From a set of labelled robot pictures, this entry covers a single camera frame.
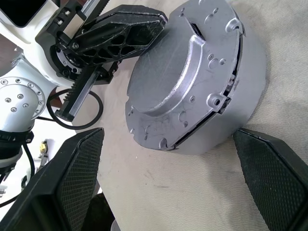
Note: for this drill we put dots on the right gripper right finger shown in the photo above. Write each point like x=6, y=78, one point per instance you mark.
x=276, y=180

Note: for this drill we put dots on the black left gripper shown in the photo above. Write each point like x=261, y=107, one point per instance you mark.
x=63, y=21

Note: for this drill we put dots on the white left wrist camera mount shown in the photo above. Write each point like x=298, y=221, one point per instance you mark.
x=26, y=36

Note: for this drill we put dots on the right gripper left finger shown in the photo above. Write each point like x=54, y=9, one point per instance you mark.
x=53, y=183

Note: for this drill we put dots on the silver motor housing with stator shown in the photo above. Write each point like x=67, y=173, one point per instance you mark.
x=250, y=96

